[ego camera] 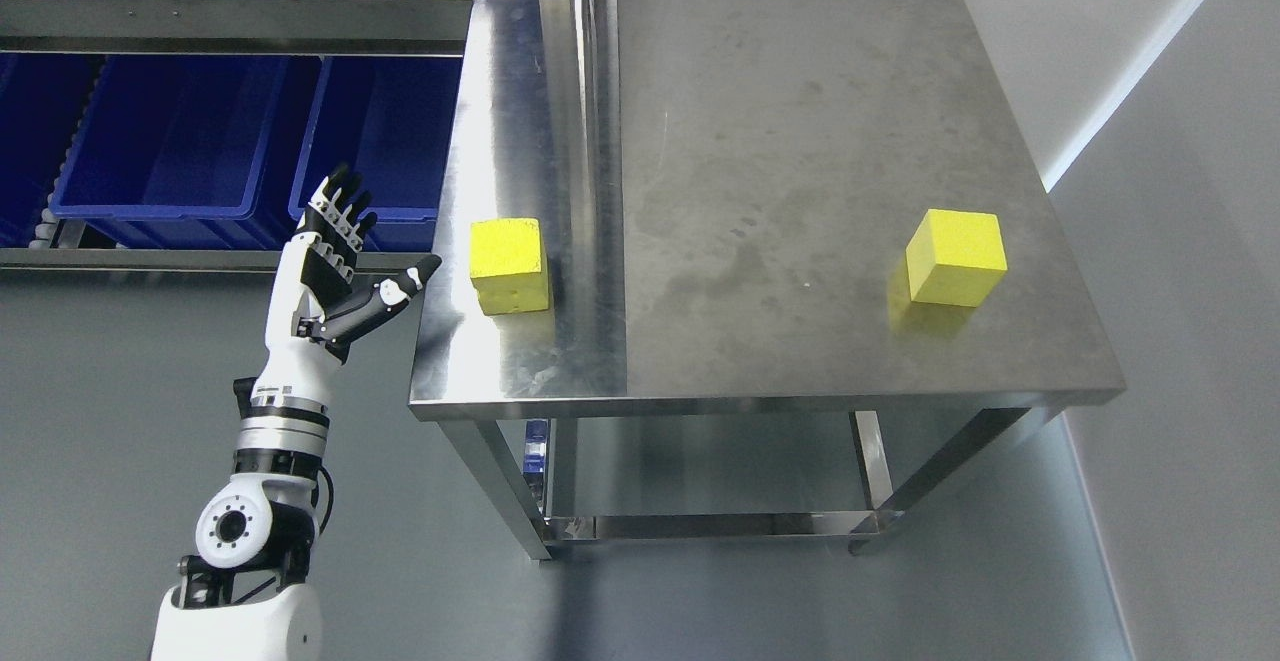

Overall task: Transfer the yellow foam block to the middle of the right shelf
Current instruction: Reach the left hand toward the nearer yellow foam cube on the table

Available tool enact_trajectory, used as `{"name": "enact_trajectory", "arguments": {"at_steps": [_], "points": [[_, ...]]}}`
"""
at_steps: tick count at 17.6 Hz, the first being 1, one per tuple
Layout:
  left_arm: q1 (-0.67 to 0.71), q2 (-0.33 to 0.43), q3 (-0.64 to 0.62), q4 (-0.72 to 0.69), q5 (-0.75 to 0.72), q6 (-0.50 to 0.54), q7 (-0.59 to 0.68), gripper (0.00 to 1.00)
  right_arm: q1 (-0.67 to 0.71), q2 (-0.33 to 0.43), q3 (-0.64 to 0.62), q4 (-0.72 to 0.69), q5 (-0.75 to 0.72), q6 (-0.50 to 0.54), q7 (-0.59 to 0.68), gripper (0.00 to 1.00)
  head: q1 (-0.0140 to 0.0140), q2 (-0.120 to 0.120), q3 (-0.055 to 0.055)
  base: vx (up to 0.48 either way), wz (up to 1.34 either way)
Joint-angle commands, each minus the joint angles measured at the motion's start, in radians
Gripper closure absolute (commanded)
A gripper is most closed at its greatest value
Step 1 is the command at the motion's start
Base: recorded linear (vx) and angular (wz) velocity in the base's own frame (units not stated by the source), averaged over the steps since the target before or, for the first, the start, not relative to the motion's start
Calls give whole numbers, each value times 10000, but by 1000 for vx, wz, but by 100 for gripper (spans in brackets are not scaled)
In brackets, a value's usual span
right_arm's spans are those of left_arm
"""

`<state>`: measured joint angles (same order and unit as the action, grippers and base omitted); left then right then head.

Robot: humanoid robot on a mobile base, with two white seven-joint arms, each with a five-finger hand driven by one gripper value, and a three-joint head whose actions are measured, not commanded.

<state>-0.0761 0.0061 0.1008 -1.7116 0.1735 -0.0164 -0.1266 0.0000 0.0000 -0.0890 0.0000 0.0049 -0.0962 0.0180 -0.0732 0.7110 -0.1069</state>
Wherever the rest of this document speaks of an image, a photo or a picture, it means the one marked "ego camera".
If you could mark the metal shelf rack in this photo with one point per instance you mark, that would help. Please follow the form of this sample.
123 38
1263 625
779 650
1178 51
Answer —
404 28

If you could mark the stainless steel table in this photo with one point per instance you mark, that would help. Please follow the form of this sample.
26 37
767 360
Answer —
726 189

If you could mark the yellow foam block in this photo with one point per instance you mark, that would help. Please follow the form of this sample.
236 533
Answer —
508 266
955 258

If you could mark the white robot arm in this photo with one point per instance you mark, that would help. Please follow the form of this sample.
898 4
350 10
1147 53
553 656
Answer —
244 594

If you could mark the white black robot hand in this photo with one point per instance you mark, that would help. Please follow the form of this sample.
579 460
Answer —
313 288

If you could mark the blue bin shelf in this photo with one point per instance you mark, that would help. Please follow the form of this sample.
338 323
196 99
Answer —
390 120
190 152

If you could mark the blue bin centre shelf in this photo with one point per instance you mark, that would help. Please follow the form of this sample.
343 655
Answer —
190 152

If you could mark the blue bin right shelf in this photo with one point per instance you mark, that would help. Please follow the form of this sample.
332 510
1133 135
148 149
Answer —
390 120

